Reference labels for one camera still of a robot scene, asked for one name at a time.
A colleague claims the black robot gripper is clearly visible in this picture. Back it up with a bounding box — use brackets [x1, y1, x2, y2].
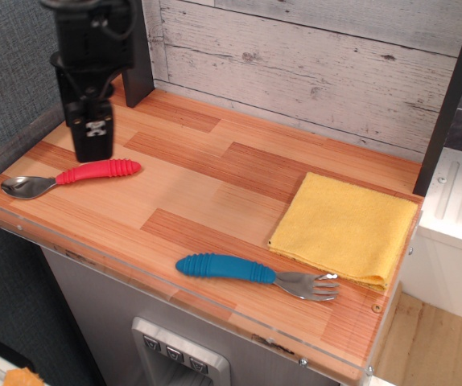
[40, 1, 136, 162]

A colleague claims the red handled metal spoon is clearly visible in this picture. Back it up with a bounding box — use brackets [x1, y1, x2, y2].
[0, 159, 142, 199]

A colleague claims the clear acrylic table edge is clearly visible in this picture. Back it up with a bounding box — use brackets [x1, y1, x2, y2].
[0, 195, 377, 379]

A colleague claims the grey cabinet body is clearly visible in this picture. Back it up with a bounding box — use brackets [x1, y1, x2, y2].
[43, 249, 335, 385]

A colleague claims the silver dispenser panel with buttons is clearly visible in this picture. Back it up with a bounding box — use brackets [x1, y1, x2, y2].
[132, 317, 231, 385]

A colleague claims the orange object bottom left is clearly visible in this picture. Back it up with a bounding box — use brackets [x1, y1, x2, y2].
[2, 368, 45, 386]

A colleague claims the yellow folded cloth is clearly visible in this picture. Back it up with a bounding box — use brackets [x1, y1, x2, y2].
[268, 173, 418, 291]

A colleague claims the white toy sink unit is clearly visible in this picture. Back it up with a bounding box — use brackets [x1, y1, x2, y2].
[398, 58, 462, 327]

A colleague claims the dark left shelf post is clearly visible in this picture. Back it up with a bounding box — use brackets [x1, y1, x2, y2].
[122, 0, 155, 108]

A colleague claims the dark shelf post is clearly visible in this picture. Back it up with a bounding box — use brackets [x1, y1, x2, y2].
[122, 0, 155, 108]
[413, 46, 462, 197]

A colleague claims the blue handled metal fork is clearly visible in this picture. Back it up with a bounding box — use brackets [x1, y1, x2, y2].
[175, 253, 339, 302]

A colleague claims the dark right shelf post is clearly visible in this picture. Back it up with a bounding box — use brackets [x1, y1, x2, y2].
[413, 46, 462, 197]

